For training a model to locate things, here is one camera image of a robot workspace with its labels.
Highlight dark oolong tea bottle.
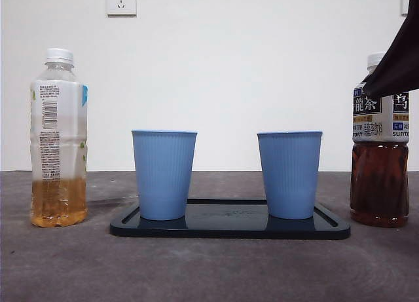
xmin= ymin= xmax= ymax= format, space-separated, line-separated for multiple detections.
xmin=349 ymin=52 xmax=410 ymax=229

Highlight pale tea bottle white label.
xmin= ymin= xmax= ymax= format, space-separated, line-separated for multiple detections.
xmin=29 ymin=48 xmax=90 ymax=229

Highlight blue ribbed cup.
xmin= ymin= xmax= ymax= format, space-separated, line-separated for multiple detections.
xmin=130 ymin=128 xmax=198 ymax=221
xmin=256 ymin=130 xmax=323 ymax=221

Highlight dark glossy tray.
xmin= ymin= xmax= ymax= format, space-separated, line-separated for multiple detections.
xmin=108 ymin=198 xmax=352 ymax=240

